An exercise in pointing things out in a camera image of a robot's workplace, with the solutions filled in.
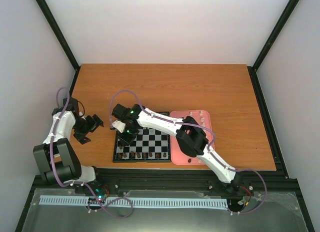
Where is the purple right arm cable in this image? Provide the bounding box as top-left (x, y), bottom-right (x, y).
top-left (109, 89), bottom-right (268, 216)

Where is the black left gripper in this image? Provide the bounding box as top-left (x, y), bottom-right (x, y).
top-left (72, 114), bottom-right (104, 145)

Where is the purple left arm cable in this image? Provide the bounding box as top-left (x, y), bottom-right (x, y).
top-left (49, 87), bottom-right (135, 218)

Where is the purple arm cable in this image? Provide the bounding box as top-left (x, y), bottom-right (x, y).
top-left (109, 89), bottom-right (268, 216)
top-left (49, 87), bottom-right (135, 218)

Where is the black white chess board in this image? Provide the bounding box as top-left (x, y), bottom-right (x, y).
top-left (112, 127), bottom-right (171, 163)

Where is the black aluminium frame rail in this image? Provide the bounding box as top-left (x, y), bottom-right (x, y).
top-left (29, 167), bottom-right (300, 200)

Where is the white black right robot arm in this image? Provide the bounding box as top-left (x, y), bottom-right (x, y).
top-left (109, 104), bottom-right (236, 184)

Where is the light blue cable duct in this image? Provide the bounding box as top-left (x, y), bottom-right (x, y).
top-left (38, 195), bottom-right (228, 210)

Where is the pink plastic tray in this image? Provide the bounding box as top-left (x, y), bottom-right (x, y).
top-left (169, 110), bottom-right (212, 167)

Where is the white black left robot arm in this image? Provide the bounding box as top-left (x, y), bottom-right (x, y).
top-left (33, 97), bottom-right (104, 194)

